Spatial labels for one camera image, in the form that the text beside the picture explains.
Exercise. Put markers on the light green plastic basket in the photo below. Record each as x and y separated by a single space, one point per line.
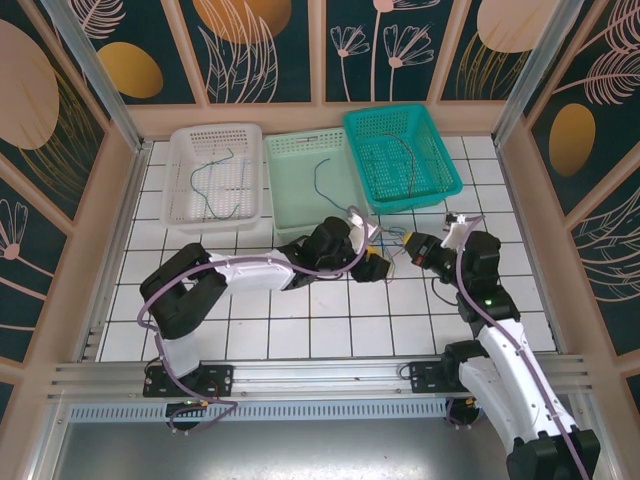
295 190

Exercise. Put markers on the white plastic basket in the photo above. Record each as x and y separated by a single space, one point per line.
215 137

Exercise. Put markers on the aluminium table side rail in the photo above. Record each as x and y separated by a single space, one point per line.
526 240
117 240

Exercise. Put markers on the aluminium frame post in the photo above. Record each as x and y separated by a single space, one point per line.
100 85
525 80

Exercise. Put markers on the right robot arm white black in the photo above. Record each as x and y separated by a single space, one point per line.
505 350

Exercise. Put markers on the black round controller board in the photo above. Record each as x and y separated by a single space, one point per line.
462 417
187 422

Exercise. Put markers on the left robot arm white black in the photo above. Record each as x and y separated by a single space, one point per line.
250 270

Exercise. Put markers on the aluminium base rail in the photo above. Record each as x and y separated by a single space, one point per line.
320 372

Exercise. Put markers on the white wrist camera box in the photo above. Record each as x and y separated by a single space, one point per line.
359 235
456 235

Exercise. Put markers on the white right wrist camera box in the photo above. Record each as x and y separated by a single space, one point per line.
456 235

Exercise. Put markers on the grey metal sheet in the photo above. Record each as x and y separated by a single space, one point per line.
320 450

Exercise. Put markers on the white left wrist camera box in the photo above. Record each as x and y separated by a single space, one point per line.
359 235

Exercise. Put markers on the teal plastic basket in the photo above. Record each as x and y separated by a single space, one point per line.
395 170

